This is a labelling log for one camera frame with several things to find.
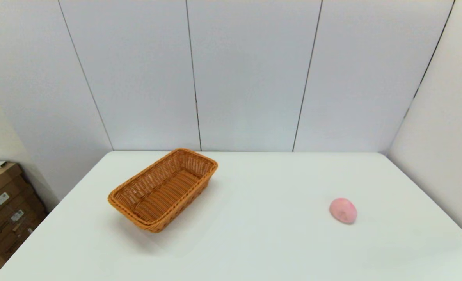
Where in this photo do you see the orange woven wicker basket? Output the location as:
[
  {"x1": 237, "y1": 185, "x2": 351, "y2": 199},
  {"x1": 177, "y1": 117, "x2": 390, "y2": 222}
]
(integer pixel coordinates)
[{"x1": 108, "y1": 148, "x2": 218, "y2": 233}]

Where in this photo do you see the pink peach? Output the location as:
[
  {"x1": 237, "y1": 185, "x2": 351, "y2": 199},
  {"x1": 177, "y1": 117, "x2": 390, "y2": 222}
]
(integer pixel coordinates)
[{"x1": 329, "y1": 197, "x2": 358, "y2": 225}]

